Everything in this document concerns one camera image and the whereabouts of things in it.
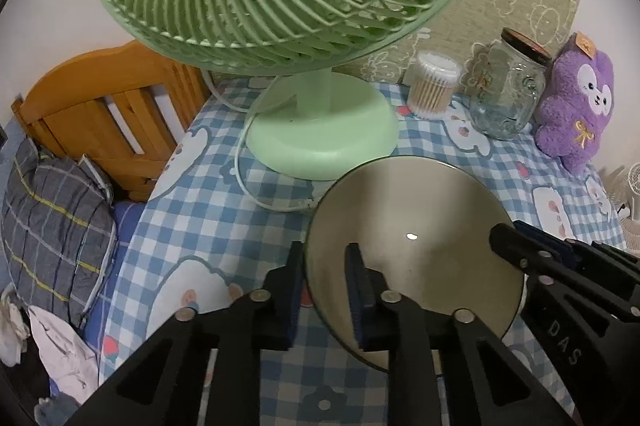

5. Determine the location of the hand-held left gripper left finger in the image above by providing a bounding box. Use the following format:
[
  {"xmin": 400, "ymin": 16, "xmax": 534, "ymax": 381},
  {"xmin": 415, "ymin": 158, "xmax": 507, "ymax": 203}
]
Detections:
[{"xmin": 65, "ymin": 241, "xmax": 305, "ymax": 426}]

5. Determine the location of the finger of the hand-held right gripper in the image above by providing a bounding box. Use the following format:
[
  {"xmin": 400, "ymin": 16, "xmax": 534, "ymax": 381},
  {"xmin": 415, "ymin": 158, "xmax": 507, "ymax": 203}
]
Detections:
[
  {"xmin": 488, "ymin": 221, "xmax": 557, "ymax": 287},
  {"xmin": 511, "ymin": 220, "xmax": 640, "ymax": 303}
]

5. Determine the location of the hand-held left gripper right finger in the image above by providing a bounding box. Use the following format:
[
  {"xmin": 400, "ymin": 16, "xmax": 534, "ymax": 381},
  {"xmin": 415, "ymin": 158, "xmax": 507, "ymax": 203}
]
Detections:
[{"xmin": 345, "ymin": 243, "xmax": 576, "ymax": 426}]

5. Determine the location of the large green-rimmed ceramic bowl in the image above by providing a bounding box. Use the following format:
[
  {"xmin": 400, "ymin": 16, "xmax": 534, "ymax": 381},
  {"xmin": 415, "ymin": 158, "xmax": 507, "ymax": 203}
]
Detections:
[{"xmin": 305, "ymin": 156, "xmax": 527, "ymax": 375}]

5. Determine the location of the white standing fan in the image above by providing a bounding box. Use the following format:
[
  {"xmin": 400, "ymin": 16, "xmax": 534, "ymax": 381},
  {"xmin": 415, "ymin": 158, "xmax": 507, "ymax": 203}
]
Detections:
[{"xmin": 599, "ymin": 163, "xmax": 640, "ymax": 257}]

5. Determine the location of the blue checkered tablecloth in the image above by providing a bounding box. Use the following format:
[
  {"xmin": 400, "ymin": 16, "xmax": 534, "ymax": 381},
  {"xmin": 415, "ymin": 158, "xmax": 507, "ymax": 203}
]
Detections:
[{"xmin": 82, "ymin": 78, "xmax": 631, "ymax": 426}]

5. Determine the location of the purple plush toy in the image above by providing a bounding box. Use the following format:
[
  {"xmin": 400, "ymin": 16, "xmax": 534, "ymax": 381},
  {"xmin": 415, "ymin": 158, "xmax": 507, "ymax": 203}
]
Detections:
[{"xmin": 533, "ymin": 33, "xmax": 615, "ymax": 177}]

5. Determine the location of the glass jar with black lid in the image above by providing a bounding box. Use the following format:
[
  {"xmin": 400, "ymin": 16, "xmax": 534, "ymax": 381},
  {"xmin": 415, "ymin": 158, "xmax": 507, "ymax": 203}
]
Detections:
[{"xmin": 467, "ymin": 28, "xmax": 554, "ymax": 142}]

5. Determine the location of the blue bedsheet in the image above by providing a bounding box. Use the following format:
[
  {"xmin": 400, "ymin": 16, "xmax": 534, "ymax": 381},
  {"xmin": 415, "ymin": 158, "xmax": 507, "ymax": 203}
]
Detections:
[{"xmin": 79, "ymin": 201, "xmax": 151, "ymax": 359}]

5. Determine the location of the cotton swab container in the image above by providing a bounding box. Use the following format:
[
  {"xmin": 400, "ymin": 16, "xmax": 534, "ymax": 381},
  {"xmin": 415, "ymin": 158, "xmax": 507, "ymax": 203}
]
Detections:
[{"xmin": 405, "ymin": 50, "xmax": 464, "ymax": 120}]

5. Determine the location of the white garment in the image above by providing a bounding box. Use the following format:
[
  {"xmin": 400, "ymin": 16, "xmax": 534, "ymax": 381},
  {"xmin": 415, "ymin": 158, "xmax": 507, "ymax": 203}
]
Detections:
[{"xmin": 27, "ymin": 305, "xmax": 102, "ymax": 408}]

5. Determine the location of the grey plaid pillow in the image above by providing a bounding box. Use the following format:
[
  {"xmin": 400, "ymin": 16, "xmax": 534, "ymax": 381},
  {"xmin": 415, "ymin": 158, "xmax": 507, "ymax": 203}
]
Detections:
[{"xmin": 0, "ymin": 138, "xmax": 119, "ymax": 333}]

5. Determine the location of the wooden bed headboard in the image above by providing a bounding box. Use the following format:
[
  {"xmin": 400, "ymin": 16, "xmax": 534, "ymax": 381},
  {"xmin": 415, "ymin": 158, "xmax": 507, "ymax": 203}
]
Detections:
[{"xmin": 11, "ymin": 40, "xmax": 214, "ymax": 205}]

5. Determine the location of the crumpled white cloth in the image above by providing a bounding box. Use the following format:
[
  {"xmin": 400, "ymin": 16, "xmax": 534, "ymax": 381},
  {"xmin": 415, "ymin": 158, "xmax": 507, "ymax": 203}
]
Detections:
[{"xmin": 0, "ymin": 285, "xmax": 30, "ymax": 368}]

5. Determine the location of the white desk fan cord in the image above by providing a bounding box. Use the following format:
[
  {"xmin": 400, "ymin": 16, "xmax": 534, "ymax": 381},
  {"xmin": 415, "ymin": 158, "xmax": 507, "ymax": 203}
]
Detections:
[{"xmin": 200, "ymin": 68, "xmax": 317, "ymax": 213}]

